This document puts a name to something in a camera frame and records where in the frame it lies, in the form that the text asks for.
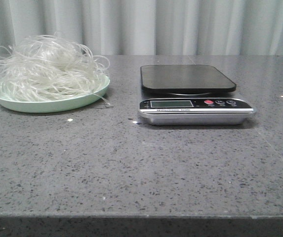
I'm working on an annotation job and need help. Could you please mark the white vermicelli noodle bundle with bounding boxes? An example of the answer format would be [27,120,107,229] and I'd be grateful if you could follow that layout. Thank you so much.
[0,35,111,107]

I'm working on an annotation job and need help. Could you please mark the black silver kitchen scale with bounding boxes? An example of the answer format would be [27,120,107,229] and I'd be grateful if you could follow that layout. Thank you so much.
[138,65,256,125]

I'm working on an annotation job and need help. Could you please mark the white pleated curtain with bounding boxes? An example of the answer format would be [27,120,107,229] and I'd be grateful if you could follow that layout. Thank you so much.
[0,0,283,55]

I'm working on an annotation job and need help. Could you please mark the light green round plate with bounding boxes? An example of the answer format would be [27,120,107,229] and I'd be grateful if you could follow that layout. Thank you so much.
[0,76,110,114]

